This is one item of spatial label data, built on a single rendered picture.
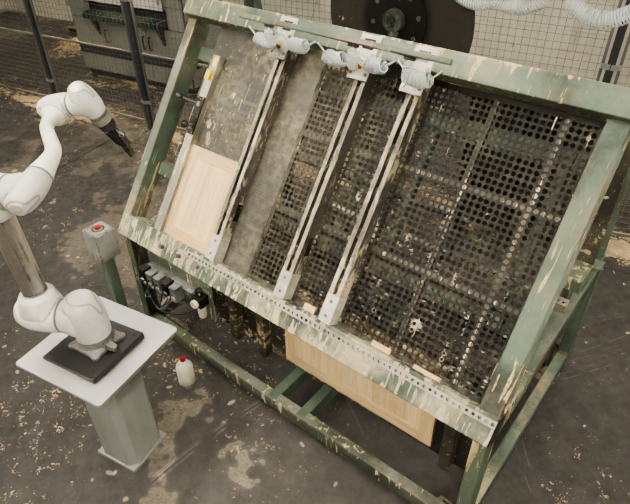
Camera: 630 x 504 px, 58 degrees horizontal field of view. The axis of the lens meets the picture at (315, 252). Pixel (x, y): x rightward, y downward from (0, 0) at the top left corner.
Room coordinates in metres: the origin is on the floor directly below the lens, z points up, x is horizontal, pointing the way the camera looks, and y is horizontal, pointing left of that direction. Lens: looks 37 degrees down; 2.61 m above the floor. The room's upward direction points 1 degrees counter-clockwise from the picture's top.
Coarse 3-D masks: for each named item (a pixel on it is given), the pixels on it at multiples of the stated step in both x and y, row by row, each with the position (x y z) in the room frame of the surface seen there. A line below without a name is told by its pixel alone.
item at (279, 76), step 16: (272, 32) 2.56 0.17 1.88; (288, 32) 2.65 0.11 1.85; (272, 48) 2.57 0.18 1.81; (288, 64) 2.63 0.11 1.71; (272, 80) 2.60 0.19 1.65; (272, 96) 2.54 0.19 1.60; (256, 112) 2.53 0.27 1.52; (272, 112) 2.53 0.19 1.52; (256, 128) 2.50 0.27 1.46; (256, 144) 2.44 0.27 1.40; (240, 160) 2.42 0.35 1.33; (256, 160) 2.43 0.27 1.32; (240, 176) 2.37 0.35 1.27; (240, 192) 2.34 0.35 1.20; (224, 208) 2.31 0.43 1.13; (240, 208) 2.33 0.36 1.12; (224, 224) 2.25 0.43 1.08; (224, 240) 2.23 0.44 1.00; (208, 256) 2.19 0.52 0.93
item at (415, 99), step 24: (432, 48) 2.23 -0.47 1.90; (408, 72) 2.09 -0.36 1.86; (408, 96) 2.19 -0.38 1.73; (408, 120) 2.12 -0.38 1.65; (384, 168) 2.06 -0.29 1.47; (384, 192) 2.00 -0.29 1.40; (360, 216) 1.96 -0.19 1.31; (360, 240) 1.89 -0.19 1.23; (360, 264) 1.88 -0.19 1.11; (336, 288) 1.82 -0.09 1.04; (336, 312) 1.75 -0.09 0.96
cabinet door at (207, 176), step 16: (192, 160) 2.63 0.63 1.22; (208, 160) 2.58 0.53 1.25; (224, 160) 2.53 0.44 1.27; (192, 176) 2.58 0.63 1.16; (208, 176) 2.53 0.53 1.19; (224, 176) 2.48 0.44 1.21; (176, 192) 2.57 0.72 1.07; (192, 192) 2.52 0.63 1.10; (208, 192) 2.47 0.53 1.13; (224, 192) 2.42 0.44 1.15; (176, 208) 2.51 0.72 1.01; (192, 208) 2.46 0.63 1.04; (208, 208) 2.41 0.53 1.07; (176, 224) 2.45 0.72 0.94; (192, 224) 2.40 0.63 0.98; (208, 224) 2.36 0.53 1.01; (192, 240) 2.34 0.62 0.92; (208, 240) 2.30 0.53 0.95
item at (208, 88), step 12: (216, 72) 2.86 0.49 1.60; (204, 84) 2.84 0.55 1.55; (216, 84) 2.85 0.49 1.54; (204, 96) 2.80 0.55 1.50; (204, 108) 2.77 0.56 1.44; (192, 144) 2.69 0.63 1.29; (180, 156) 2.66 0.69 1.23; (180, 168) 2.62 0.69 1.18; (180, 180) 2.60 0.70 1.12; (168, 192) 2.57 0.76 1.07; (168, 204) 2.52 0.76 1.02; (156, 228) 2.47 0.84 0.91
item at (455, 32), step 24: (336, 0) 3.07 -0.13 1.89; (360, 0) 2.98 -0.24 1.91; (384, 0) 2.88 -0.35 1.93; (408, 0) 2.79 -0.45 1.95; (432, 0) 2.73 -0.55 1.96; (336, 24) 3.07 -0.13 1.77; (360, 24) 2.98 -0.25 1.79; (384, 24) 2.84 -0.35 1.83; (408, 24) 2.79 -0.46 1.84; (432, 24) 2.72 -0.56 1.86; (456, 24) 2.65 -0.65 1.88; (456, 48) 2.64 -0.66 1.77
